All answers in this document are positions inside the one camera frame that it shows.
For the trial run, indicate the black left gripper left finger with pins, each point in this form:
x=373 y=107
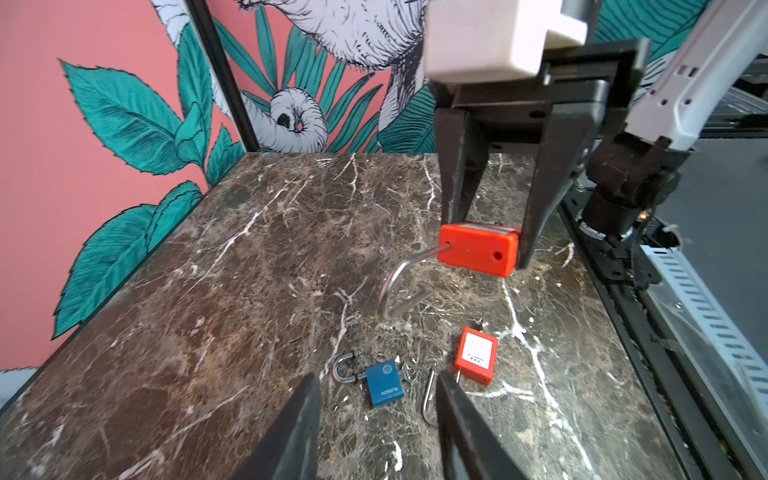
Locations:
x=288 y=450

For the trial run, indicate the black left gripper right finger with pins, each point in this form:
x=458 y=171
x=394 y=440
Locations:
x=469 y=449

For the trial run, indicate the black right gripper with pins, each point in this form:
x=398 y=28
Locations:
x=578 y=92

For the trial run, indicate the red padlock long shackle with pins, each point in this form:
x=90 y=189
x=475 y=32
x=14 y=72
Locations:
x=479 y=247

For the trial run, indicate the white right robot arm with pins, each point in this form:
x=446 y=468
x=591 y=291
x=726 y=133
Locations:
x=635 y=168

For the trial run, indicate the red padlock white label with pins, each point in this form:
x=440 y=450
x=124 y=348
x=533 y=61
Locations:
x=477 y=355

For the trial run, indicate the blue padlock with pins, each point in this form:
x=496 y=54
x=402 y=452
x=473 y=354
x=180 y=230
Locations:
x=383 y=379

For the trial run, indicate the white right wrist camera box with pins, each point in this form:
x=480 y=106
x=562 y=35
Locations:
x=483 y=41

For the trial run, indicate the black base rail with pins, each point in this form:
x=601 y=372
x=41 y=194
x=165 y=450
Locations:
x=623 y=274

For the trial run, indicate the white slotted cable duct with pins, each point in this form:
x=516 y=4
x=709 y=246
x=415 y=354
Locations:
x=713 y=322

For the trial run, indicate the black enclosure corner post left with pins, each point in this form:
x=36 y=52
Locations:
x=204 y=23

